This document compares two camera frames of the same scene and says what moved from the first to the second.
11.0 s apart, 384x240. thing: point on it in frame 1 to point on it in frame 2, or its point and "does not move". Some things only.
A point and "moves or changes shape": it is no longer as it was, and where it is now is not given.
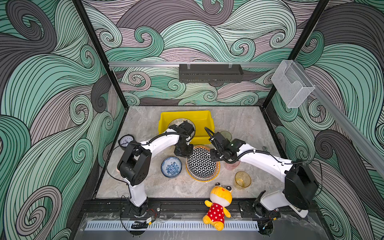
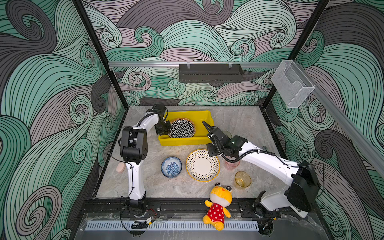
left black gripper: [187, 154] to [167, 130]
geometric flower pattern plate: [201, 167] moves or changes shape
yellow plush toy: [221, 196] does not move
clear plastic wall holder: [293, 85] does not move
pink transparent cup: [231, 166] does not move
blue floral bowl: [171, 167] does not move
